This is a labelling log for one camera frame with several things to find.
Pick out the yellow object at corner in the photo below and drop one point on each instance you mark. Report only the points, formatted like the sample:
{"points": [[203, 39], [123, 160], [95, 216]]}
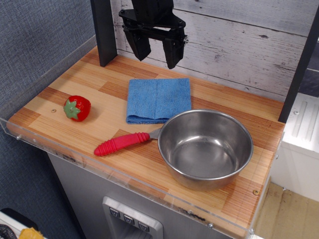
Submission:
{"points": [[30, 233]]}

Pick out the blue cloth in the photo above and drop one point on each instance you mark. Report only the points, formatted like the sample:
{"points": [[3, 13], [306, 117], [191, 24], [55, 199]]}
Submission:
{"points": [[153, 101]]}

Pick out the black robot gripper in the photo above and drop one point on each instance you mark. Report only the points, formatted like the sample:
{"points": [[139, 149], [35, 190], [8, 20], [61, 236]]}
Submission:
{"points": [[154, 19]]}

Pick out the white side shelf unit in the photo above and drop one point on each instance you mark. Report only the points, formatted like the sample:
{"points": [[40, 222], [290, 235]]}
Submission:
{"points": [[296, 164]]}

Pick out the steel pot with red handle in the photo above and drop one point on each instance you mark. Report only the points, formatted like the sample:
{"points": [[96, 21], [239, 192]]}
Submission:
{"points": [[202, 149]]}

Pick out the silver dispenser button panel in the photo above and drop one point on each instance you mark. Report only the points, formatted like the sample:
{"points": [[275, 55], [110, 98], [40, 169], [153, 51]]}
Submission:
{"points": [[125, 222]]}

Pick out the dark right upright post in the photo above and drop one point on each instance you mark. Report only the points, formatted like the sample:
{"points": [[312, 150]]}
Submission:
{"points": [[301, 69]]}

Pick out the dark left upright post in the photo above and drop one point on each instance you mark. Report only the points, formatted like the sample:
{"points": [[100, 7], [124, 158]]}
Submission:
{"points": [[104, 30]]}

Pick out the clear acrylic edge guard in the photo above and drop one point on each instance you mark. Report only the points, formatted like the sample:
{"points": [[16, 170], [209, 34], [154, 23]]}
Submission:
{"points": [[35, 112]]}

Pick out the dark upright post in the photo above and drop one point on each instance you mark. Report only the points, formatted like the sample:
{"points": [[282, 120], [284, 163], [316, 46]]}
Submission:
{"points": [[301, 69], [104, 30]]}

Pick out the grey toy fridge cabinet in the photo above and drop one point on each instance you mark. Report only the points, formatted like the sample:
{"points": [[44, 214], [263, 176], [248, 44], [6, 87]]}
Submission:
{"points": [[85, 190]]}

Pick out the red toy strawberry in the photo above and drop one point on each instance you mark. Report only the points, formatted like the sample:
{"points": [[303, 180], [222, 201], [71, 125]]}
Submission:
{"points": [[77, 108]]}

